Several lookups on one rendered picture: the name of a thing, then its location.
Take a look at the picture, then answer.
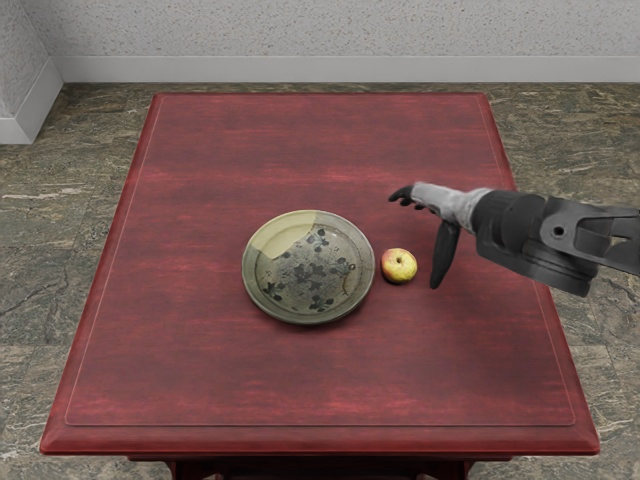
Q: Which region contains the grey-green floral ceramic plate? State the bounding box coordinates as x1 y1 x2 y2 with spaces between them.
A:
241 209 376 326

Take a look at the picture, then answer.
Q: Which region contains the yellow-red apple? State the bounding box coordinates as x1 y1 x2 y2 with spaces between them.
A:
381 247 418 285

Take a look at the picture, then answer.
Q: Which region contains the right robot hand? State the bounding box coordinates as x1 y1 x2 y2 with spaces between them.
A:
388 181 489 291

